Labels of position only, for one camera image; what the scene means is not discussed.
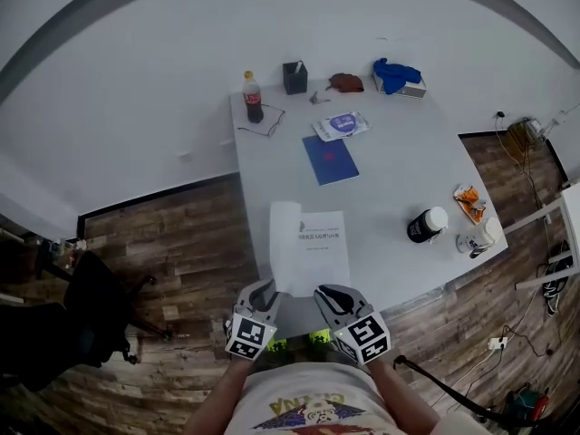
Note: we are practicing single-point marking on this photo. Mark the person's yellow shoe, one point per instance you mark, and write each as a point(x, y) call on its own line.
point(319, 337)
point(276, 345)

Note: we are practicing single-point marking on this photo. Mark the brown cloth pouch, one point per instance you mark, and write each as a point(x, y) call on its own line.
point(346, 83)

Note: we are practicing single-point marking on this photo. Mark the black fabric pile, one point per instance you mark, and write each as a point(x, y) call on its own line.
point(41, 347)

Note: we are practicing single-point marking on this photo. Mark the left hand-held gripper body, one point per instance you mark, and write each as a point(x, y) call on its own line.
point(247, 335)

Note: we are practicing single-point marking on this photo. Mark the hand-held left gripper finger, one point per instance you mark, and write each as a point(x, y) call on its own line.
point(245, 296)
point(276, 306)

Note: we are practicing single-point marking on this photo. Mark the small white side table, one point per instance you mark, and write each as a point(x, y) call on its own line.
point(572, 225)

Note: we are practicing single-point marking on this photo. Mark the cardboard box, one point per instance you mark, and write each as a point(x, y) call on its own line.
point(525, 132)

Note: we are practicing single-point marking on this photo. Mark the person's left forearm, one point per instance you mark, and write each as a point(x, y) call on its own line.
point(217, 401)

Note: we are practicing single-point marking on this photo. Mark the metal keys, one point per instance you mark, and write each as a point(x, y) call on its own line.
point(317, 99)

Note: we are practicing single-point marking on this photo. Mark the cola bottle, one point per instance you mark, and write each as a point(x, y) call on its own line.
point(254, 102)

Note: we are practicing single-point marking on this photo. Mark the white power strip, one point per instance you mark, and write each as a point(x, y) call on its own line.
point(497, 344)

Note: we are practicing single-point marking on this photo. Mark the blue cloth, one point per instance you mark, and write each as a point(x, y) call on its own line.
point(394, 75)

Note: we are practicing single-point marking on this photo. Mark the thin-framed eyeglasses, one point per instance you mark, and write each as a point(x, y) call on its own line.
point(274, 127)

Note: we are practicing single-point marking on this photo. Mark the wet wipes packet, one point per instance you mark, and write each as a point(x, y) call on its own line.
point(342, 125)

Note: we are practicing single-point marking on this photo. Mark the black jar with white lid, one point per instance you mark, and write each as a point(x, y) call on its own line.
point(423, 227)

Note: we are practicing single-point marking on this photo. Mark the black office chair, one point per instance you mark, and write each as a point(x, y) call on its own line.
point(99, 297)

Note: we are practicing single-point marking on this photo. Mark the person's right forearm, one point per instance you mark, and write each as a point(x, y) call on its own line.
point(403, 401)

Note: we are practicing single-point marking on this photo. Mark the white rectangular box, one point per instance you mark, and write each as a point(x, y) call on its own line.
point(412, 92)

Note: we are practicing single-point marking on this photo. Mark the person's right yellow shoe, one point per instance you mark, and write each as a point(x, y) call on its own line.
point(319, 337)

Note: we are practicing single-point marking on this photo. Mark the person's left yellow shoe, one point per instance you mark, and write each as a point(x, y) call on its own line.
point(276, 345)

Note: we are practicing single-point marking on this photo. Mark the person's printed white shirt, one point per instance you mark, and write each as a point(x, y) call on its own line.
point(312, 401)

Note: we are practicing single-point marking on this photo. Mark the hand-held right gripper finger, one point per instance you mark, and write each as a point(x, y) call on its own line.
point(349, 292)
point(325, 313)

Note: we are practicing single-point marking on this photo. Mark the orange snack wrapper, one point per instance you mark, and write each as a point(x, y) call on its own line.
point(469, 197)

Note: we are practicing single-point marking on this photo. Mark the white pen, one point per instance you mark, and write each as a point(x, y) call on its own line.
point(298, 67)

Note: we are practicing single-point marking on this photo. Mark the white booklet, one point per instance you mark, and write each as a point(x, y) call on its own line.
point(312, 261)

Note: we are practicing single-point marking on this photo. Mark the black pen holder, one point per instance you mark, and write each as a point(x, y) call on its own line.
point(294, 82)

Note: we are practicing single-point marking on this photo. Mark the blue booklet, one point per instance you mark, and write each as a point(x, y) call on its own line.
point(331, 161)

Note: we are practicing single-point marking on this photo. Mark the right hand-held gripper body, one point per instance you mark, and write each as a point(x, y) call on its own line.
point(367, 335)

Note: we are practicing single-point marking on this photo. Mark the black and white sneakers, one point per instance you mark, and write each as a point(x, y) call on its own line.
point(556, 283)

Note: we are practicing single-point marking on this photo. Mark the white printed cup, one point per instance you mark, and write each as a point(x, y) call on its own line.
point(480, 238)

